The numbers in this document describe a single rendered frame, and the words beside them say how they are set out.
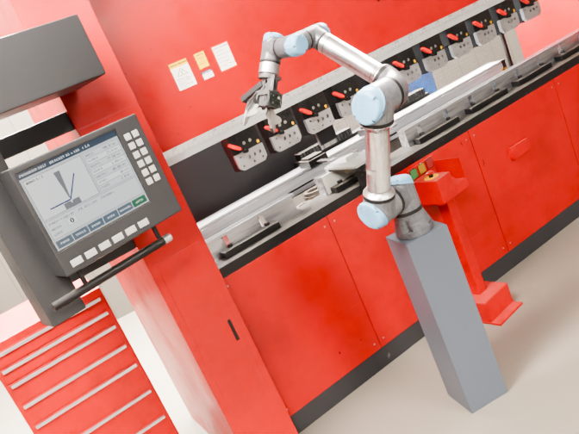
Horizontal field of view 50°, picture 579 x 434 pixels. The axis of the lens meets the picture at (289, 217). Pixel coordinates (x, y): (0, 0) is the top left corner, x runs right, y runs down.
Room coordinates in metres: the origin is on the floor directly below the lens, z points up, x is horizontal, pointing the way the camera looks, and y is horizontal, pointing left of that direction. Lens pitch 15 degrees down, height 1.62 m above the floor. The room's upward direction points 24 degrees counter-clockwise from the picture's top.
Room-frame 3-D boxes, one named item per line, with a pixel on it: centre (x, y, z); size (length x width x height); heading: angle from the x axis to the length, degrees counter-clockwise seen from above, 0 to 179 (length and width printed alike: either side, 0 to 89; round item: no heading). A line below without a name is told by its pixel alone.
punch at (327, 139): (2.97, -0.32, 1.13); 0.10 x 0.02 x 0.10; 115
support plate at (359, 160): (2.84, -0.38, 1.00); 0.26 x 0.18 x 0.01; 25
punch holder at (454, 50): (3.38, -1.21, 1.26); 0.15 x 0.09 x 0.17; 115
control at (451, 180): (2.82, -0.72, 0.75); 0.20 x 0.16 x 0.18; 122
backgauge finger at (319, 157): (3.12, -0.27, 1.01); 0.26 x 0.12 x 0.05; 25
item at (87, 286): (1.95, 0.58, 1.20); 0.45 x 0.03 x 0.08; 126
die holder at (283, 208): (2.74, 0.18, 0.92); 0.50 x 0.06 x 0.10; 115
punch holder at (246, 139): (2.79, 0.06, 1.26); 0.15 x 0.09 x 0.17; 115
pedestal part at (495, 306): (2.80, -0.74, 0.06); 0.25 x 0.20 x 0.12; 32
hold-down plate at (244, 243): (2.67, 0.20, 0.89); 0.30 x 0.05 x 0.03; 115
